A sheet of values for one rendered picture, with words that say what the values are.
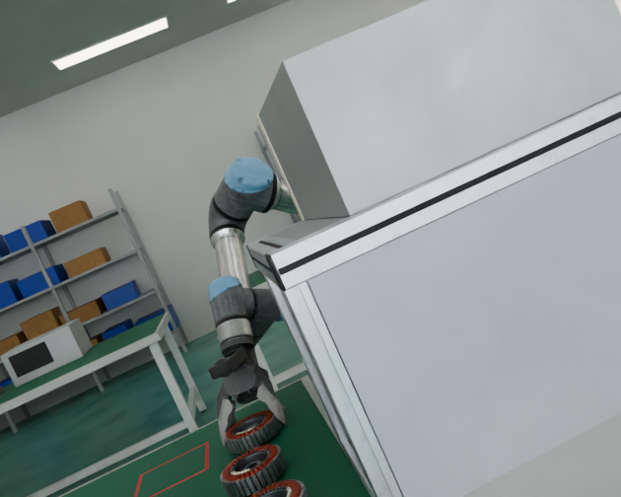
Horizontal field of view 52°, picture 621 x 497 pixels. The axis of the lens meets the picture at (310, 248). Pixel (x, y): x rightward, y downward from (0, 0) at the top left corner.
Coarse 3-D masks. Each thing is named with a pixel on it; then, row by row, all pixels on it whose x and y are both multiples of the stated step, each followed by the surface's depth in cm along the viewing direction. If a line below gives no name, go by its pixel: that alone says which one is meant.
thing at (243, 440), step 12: (240, 420) 131; (252, 420) 130; (264, 420) 124; (276, 420) 126; (228, 432) 127; (240, 432) 124; (252, 432) 122; (264, 432) 123; (276, 432) 124; (228, 444) 124; (240, 444) 122; (252, 444) 121
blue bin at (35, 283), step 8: (40, 272) 696; (48, 272) 697; (56, 272) 701; (64, 272) 731; (24, 280) 694; (32, 280) 695; (40, 280) 696; (56, 280) 698; (64, 280) 717; (24, 288) 694; (32, 288) 695; (40, 288) 697; (24, 296) 695
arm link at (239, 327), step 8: (232, 320) 136; (240, 320) 137; (248, 320) 139; (216, 328) 138; (224, 328) 136; (232, 328) 135; (240, 328) 136; (248, 328) 137; (224, 336) 135; (232, 336) 135; (240, 336) 135; (248, 336) 137
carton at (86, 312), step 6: (96, 300) 715; (102, 300) 743; (84, 306) 706; (90, 306) 707; (96, 306) 708; (102, 306) 730; (72, 312) 704; (78, 312) 705; (84, 312) 706; (90, 312) 707; (96, 312) 708; (102, 312) 717; (60, 318) 703; (72, 318) 705; (78, 318) 706; (84, 318) 707; (90, 318) 708
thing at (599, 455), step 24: (312, 384) 147; (240, 408) 153; (192, 432) 151; (600, 432) 79; (552, 456) 78; (576, 456) 76; (600, 456) 74; (504, 480) 78; (528, 480) 75; (552, 480) 73; (576, 480) 72; (600, 480) 70
